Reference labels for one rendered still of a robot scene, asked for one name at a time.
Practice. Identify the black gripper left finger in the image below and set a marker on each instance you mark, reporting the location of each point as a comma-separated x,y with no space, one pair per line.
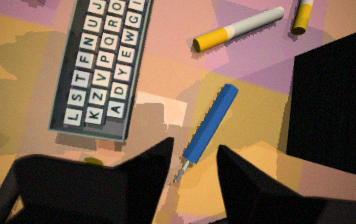
127,193

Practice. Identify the white cylinder with yellow end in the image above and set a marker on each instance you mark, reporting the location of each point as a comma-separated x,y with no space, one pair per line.
301,18
237,29

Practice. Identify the black keyboard with white keys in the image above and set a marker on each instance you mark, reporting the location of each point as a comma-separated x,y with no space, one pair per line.
99,68

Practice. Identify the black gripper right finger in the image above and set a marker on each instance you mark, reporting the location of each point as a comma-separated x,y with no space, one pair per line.
251,196

